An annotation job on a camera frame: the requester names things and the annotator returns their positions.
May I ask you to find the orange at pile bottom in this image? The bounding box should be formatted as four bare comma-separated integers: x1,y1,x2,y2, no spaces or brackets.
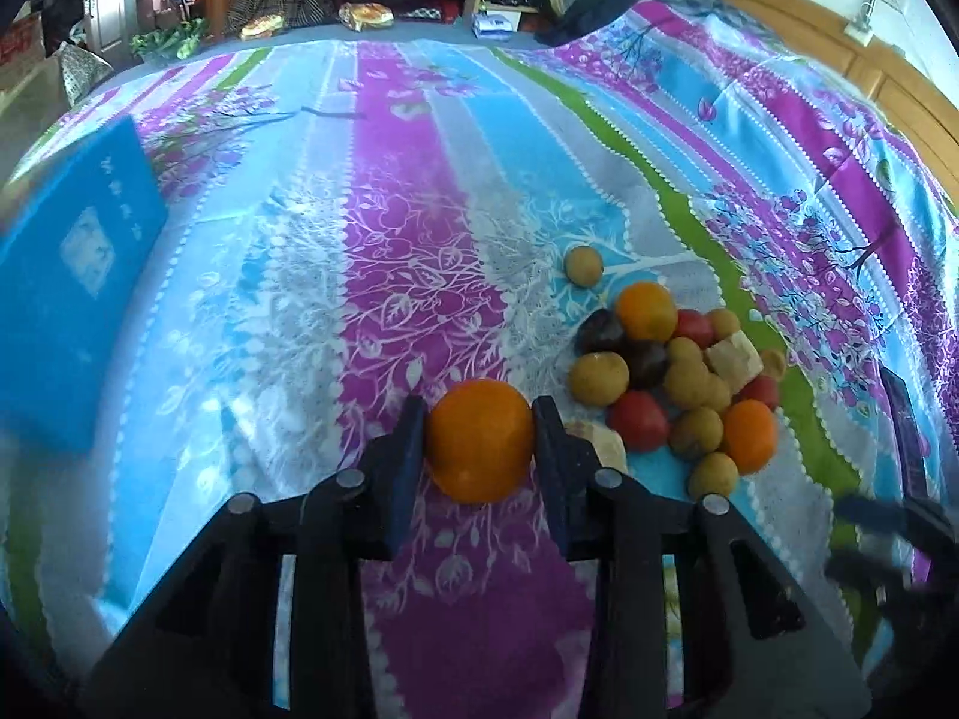
723,399,777,476

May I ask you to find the cardboard boxes stack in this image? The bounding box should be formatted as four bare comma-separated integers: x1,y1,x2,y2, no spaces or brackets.
0,13,46,93

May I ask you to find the lone yellow longan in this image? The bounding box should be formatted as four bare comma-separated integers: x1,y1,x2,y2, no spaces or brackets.
564,245,605,289

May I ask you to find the red tomato lower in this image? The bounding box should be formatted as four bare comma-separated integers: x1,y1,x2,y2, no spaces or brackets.
607,391,670,453

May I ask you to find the blue gift box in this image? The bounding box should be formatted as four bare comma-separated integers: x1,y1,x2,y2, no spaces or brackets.
2,115,169,455

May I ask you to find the red tomato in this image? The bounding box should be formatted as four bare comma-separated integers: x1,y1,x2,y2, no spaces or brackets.
736,373,780,410
607,391,670,453

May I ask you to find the red tomato right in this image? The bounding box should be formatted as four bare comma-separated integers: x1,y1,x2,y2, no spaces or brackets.
736,373,780,410

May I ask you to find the large orange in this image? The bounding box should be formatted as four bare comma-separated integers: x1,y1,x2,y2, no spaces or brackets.
424,380,535,504

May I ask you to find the floral striped bedsheet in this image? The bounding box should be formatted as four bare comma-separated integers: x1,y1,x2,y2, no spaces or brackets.
2,0,957,717

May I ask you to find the white tissue box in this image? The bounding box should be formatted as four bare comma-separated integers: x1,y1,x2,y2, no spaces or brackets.
470,8,522,41

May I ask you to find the beige cut fruit chunk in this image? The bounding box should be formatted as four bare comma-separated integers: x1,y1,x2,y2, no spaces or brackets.
704,331,764,394

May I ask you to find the black smartphone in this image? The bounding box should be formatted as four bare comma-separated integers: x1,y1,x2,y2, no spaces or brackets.
879,367,930,500

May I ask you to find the wooden headboard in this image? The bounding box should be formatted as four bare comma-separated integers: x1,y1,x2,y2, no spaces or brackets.
726,0,957,210

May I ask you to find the small orange top of pile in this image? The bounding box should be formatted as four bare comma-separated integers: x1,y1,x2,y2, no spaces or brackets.
614,281,678,344

